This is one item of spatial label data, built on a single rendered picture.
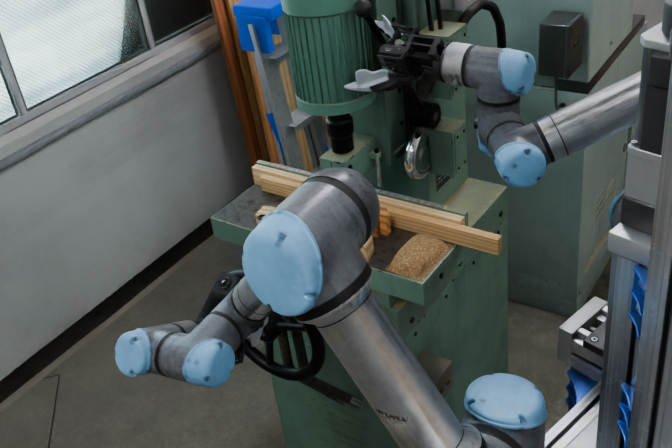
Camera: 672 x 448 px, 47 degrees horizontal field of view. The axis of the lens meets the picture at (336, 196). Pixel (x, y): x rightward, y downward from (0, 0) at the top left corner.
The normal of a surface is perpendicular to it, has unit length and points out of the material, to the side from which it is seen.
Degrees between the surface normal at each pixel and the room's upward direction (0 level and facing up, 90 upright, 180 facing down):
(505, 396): 8
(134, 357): 60
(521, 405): 8
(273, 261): 83
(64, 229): 90
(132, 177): 90
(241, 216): 0
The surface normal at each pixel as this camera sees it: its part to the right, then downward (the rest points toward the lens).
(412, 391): 0.44, -0.07
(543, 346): -0.11, -0.85
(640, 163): -0.74, 0.42
